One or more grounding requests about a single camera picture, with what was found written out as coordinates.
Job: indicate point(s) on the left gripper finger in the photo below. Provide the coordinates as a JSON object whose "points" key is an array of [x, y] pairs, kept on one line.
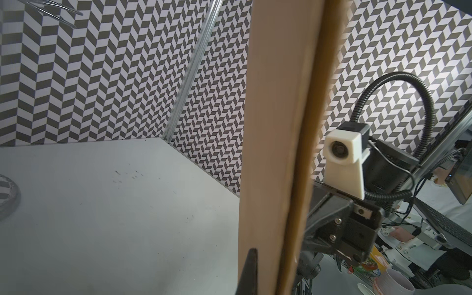
{"points": [[248, 282]]}

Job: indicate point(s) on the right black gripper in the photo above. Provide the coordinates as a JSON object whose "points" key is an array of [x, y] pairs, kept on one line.
{"points": [[342, 225]]}

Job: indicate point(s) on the brown kraft file bag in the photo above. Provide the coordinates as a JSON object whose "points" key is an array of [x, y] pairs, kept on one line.
{"points": [[291, 57]]}

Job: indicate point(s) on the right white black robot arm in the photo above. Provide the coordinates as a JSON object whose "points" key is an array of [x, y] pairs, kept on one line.
{"points": [[386, 168]]}

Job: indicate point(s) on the white mug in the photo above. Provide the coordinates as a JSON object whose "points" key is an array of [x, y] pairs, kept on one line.
{"points": [[392, 282]]}

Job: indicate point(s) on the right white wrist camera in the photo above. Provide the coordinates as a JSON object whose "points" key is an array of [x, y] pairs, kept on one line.
{"points": [[345, 150]]}

